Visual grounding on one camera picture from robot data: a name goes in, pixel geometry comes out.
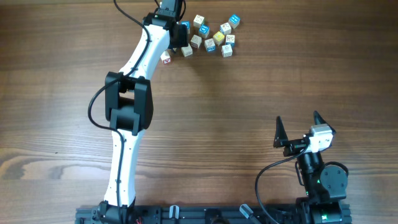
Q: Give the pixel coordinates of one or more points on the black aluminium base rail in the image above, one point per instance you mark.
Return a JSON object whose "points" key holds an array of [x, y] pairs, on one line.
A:
{"points": [[282, 213]]}

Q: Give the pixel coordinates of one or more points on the red bottom wooden block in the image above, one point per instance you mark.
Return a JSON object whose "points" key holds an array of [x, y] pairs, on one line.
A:
{"points": [[165, 57]]}

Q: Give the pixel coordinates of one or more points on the blue picture wooden block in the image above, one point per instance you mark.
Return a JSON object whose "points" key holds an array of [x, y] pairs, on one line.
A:
{"points": [[230, 40]]}

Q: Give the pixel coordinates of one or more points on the yellow top wooden block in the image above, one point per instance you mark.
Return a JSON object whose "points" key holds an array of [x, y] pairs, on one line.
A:
{"points": [[218, 38]]}

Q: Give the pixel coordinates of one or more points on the white bird picture block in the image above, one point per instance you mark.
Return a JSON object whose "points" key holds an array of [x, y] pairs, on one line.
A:
{"points": [[227, 50]]}

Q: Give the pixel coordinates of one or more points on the plain beige wooden block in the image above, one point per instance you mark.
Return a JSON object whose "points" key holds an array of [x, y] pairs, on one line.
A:
{"points": [[187, 51]]}

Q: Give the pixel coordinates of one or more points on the plain top wooden block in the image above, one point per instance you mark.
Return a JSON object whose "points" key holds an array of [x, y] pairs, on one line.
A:
{"points": [[198, 21]]}

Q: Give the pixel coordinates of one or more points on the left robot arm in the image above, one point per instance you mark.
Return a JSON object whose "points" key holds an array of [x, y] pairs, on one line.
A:
{"points": [[129, 107]]}

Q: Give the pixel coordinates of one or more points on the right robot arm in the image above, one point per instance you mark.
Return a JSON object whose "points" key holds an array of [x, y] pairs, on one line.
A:
{"points": [[325, 183]]}

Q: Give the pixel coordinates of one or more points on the blue top corner block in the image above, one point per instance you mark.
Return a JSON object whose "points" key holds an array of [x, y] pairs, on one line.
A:
{"points": [[234, 21]]}

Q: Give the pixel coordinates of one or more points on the blue L letter block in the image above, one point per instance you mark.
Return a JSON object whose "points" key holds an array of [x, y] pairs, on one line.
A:
{"points": [[187, 24]]}

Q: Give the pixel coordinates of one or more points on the blue D letter block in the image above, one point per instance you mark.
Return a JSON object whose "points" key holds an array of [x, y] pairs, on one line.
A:
{"points": [[204, 31]]}

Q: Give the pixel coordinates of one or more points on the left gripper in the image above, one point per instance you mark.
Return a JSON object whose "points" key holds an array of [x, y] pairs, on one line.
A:
{"points": [[184, 40]]}

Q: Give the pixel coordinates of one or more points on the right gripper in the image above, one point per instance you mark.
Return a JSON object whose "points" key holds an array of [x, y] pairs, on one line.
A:
{"points": [[293, 145]]}

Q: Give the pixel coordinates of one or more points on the red edged wooden block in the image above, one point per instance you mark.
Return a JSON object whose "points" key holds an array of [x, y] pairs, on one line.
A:
{"points": [[196, 41]]}

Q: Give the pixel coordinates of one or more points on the blue edged picture block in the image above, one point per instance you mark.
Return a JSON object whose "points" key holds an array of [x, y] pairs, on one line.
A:
{"points": [[225, 28]]}

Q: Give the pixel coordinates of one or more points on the blue sided wooden block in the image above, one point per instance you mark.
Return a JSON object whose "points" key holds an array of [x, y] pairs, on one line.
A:
{"points": [[210, 45]]}

